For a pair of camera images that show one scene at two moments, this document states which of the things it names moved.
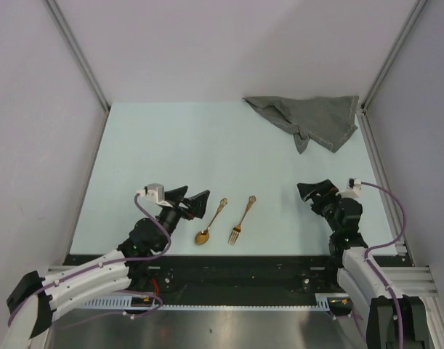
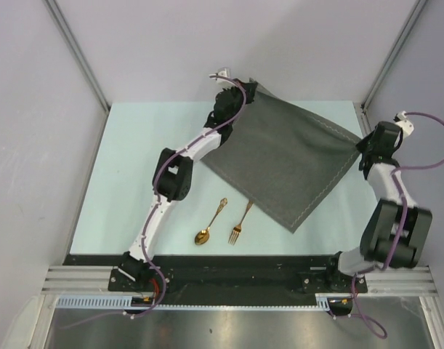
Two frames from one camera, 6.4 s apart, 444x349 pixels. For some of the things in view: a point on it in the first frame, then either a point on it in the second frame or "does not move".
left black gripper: (196, 203) → (248, 88)
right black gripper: (323, 188) → (362, 145)
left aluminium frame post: (69, 38) does not move
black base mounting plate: (232, 275) does not move
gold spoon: (203, 236) does not move
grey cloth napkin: (325, 121) → (280, 158)
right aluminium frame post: (414, 12) does not move
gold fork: (237, 230) does not move
